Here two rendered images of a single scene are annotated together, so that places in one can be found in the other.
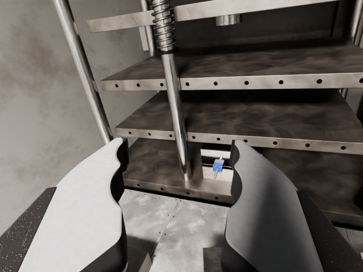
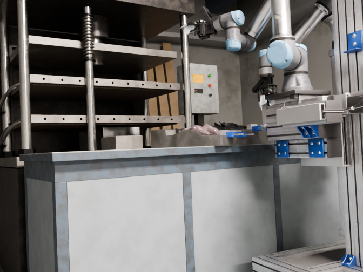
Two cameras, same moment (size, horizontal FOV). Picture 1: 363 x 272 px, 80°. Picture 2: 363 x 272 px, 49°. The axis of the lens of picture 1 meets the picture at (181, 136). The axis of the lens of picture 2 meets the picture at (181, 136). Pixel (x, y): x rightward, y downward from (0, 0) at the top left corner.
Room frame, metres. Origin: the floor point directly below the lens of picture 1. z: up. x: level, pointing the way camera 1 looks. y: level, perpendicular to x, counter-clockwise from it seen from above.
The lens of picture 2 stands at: (-1.05, 1.85, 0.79)
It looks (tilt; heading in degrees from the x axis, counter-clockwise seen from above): 2 degrees up; 303
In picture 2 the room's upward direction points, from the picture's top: 3 degrees counter-clockwise
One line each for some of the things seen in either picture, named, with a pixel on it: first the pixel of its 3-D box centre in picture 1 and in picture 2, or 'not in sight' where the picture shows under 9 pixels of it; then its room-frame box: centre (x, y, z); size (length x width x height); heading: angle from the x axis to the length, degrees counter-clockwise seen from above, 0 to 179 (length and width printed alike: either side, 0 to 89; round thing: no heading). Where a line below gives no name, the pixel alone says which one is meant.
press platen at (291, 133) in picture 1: (231, 106); (94, 123); (1.16, -0.31, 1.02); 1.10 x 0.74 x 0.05; 66
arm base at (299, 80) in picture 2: not in sight; (296, 83); (-0.46, -0.08, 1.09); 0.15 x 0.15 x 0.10
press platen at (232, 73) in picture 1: (230, 61); (93, 90); (1.16, -0.31, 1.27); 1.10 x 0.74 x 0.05; 66
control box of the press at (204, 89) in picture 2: not in sight; (200, 155); (0.62, -0.96, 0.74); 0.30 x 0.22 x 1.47; 66
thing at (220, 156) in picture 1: (237, 139); (108, 141); (1.02, -0.30, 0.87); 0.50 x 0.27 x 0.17; 156
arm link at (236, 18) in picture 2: not in sight; (232, 20); (-0.19, 0.03, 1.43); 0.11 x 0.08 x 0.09; 175
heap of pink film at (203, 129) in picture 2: not in sight; (198, 129); (0.13, -0.12, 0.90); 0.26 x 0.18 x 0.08; 173
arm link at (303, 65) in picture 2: not in sight; (294, 59); (-0.46, -0.07, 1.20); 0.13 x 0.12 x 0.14; 85
